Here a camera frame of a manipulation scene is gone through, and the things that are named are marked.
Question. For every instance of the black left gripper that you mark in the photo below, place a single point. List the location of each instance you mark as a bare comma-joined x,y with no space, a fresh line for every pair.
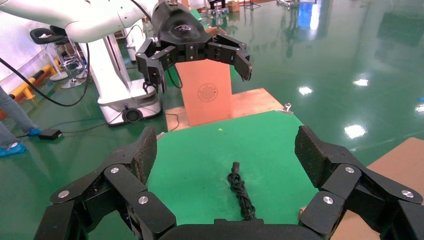
179,30

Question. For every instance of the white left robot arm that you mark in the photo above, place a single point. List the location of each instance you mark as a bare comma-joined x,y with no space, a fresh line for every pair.
82,16

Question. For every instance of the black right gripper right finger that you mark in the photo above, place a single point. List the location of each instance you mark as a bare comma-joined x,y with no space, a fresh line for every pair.
338,179

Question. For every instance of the blue shoe cover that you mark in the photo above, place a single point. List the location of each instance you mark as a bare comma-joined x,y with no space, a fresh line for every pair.
11,150
34,132

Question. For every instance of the leg in grey trousers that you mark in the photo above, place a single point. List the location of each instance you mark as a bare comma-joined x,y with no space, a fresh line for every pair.
5,134
15,109

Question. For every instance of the yellow and black floor barrier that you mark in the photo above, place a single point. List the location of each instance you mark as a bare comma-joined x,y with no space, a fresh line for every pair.
33,81

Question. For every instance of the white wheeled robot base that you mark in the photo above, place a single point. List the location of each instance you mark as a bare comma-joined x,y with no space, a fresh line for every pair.
112,82

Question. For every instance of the black stool with chrome base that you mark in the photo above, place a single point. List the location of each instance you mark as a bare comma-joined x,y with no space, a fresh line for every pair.
44,35

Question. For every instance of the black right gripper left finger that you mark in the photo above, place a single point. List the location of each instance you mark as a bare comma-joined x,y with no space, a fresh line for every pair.
126,185

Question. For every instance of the black power adapter brick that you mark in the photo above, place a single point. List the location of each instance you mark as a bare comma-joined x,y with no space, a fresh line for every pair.
50,134

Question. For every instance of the green table cloth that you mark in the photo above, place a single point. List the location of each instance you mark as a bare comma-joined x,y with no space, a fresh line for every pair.
198,159

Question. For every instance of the cardboard panel with round logo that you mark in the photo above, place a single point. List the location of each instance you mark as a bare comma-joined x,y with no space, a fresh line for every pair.
205,99

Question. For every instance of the wooden board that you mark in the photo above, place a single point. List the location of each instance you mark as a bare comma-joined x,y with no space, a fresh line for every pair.
251,102

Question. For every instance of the small brown carton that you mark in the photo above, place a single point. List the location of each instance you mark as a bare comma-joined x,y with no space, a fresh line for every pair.
233,6

